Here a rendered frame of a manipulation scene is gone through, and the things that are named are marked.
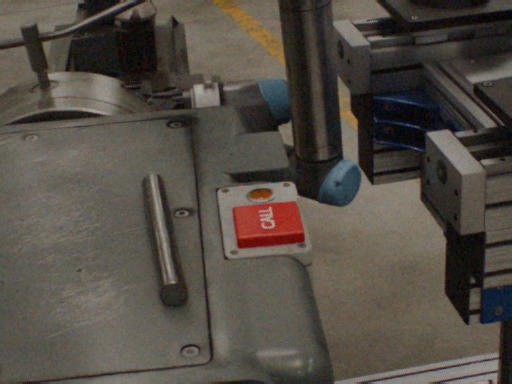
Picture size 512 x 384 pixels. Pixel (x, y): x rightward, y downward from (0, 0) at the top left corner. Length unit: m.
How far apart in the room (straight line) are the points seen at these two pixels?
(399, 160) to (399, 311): 1.21
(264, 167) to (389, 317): 1.99
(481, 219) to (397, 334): 1.59
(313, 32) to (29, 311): 0.75
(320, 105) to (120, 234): 0.64
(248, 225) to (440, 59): 0.95
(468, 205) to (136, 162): 0.47
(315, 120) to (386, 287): 1.65
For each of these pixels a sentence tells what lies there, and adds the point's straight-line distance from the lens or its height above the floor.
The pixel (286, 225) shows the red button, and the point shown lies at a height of 1.27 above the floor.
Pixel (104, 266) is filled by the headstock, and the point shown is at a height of 1.26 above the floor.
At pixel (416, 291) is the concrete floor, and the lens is 3.14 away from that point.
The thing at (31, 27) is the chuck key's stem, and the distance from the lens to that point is 1.34.
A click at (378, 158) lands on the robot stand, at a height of 0.90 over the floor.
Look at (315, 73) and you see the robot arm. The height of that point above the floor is 1.17.
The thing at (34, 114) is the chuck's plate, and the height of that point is 1.23.
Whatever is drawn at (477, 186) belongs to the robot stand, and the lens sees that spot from 1.36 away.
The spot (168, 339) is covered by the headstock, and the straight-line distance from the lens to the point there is 0.82.
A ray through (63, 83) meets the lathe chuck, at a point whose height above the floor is 1.24.
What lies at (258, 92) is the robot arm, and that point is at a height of 1.10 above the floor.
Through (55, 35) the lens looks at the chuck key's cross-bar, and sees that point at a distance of 1.35.
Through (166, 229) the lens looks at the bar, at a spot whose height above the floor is 1.28.
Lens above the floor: 1.73
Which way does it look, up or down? 28 degrees down
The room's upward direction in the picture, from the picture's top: 4 degrees counter-clockwise
